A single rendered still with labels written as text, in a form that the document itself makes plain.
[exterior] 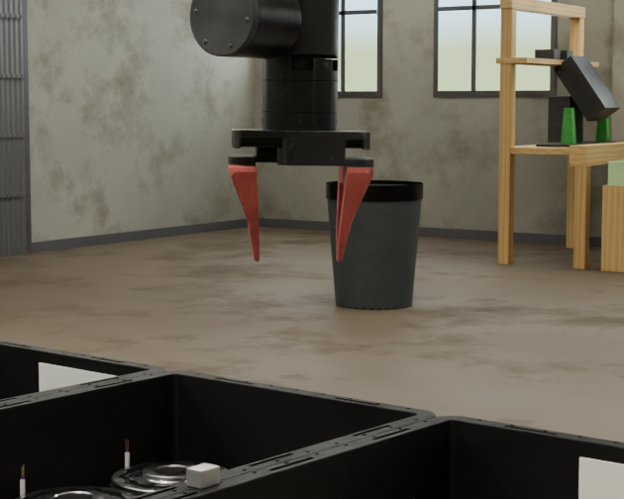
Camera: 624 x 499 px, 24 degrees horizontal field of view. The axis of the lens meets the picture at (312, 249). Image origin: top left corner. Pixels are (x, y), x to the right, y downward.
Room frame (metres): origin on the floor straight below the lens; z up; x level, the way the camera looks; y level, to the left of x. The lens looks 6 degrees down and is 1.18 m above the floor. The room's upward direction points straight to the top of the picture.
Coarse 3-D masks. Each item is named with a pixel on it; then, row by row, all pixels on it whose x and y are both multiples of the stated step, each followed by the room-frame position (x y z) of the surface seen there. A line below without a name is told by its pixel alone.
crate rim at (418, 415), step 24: (120, 384) 1.24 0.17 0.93; (144, 384) 1.26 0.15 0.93; (216, 384) 1.26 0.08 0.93; (240, 384) 1.24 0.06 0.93; (264, 384) 1.23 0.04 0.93; (0, 408) 1.14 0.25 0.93; (24, 408) 1.15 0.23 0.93; (360, 408) 1.16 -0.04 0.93; (384, 408) 1.14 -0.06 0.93; (408, 408) 1.14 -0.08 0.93; (360, 432) 1.05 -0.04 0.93; (288, 456) 0.98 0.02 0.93
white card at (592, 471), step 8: (584, 464) 1.02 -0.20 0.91; (592, 464) 1.02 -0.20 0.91; (600, 464) 1.01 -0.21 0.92; (608, 464) 1.01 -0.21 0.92; (616, 464) 1.01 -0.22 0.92; (584, 472) 1.02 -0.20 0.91; (592, 472) 1.02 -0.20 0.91; (600, 472) 1.01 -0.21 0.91; (608, 472) 1.01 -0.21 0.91; (616, 472) 1.01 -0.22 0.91; (584, 480) 1.02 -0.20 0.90; (592, 480) 1.02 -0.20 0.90; (600, 480) 1.01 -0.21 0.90; (608, 480) 1.01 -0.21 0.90; (616, 480) 1.01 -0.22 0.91; (584, 488) 1.02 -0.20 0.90; (592, 488) 1.02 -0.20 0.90; (600, 488) 1.01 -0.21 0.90; (608, 488) 1.01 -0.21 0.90; (616, 488) 1.01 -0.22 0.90; (584, 496) 1.02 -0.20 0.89; (592, 496) 1.02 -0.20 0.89; (600, 496) 1.01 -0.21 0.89; (608, 496) 1.01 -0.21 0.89; (616, 496) 1.01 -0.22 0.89
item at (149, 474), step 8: (160, 464) 1.20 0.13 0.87; (168, 464) 1.20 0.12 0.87; (176, 464) 1.20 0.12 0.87; (184, 464) 1.20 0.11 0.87; (192, 464) 1.20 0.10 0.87; (144, 472) 1.18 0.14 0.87; (152, 472) 1.18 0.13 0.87; (160, 472) 1.20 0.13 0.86; (184, 472) 1.18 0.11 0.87; (152, 480) 1.17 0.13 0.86; (160, 480) 1.16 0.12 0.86; (168, 480) 1.16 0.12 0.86; (176, 480) 1.16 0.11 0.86; (184, 480) 1.17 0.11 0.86
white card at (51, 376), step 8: (40, 368) 1.40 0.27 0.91; (48, 368) 1.40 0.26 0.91; (56, 368) 1.39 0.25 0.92; (64, 368) 1.38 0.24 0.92; (72, 368) 1.37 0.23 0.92; (40, 376) 1.40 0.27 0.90; (48, 376) 1.40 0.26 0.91; (56, 376) 1.39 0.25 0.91; (64, 376) 1.38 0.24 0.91; (72, 376) 1.37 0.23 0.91; (80, 376) 1.37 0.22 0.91; (88, 376) 1.36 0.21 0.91; (96, 376) 1.35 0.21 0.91; (104, 376) 1.35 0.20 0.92; (112, 376) 1.34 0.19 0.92; (40, 384) 1.40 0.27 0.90; (48, 384) 1.40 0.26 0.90; (56, 384) 1.39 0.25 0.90; (64, 384) 1.38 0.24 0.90; (72, 384) 1.37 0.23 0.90
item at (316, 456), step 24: (384, 432) 1.05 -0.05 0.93; (408, 432) 1.05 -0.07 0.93; (432, 432) 1.08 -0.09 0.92; (504, 432) 1.07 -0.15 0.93; (528, 432) 1.06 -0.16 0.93; (552, 432) 1.05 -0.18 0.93; (312, 456) 0.98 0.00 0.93; (336, 456) 0.99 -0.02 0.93; (240, 480) 0.92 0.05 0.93; (264, 480) 0.93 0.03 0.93
